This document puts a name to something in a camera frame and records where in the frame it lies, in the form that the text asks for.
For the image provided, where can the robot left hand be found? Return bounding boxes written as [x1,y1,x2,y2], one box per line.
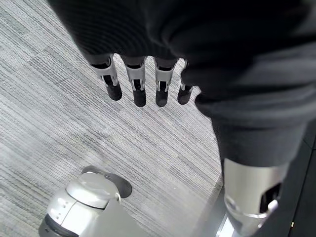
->
[46,0,316,237]

